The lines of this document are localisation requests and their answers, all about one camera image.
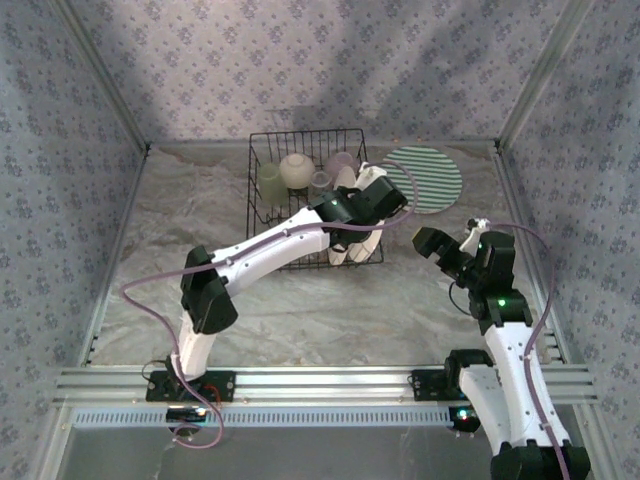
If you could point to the pink cup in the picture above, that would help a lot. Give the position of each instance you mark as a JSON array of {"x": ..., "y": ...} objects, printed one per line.
[{"x": 342, "y": 162}]

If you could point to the green striped plate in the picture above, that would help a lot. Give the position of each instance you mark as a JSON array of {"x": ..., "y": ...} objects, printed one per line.
[{"x": 440, "y": 175}]

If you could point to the clear plastic cup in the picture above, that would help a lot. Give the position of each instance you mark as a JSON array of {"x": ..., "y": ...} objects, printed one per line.
[{"x": 320, "y": 181}]

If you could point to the cream white bowl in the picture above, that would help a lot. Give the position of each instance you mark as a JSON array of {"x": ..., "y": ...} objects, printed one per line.
[{"x": 297, "y": 170}]

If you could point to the pale green cup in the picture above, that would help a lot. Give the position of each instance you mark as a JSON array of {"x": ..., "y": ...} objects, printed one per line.
[{"x": 272, "y": 182}]

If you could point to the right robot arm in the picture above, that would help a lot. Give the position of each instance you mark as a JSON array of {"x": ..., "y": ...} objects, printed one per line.
[{"x": 510, "y": 360}]

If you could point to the small circuit board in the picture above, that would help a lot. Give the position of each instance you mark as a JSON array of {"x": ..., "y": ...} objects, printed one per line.
[
  {"x": 465, "y": 417},
  {"x": 187, "y": 414}
]

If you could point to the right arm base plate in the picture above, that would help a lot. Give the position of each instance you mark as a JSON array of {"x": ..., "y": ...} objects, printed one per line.
[{"x": 425, "y": 387}]

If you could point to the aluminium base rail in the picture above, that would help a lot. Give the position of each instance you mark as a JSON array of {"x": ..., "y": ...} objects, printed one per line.
[{"x": 325, "y": 385}]

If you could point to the aluminium frame post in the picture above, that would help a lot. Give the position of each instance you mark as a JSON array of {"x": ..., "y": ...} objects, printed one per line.
[
  {"x": 106, "y": 75},
  {"x": 540, "y": 75}
]

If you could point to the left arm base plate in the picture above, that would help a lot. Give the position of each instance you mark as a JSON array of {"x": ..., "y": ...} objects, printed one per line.
[{"x": 225, "y": 385}]

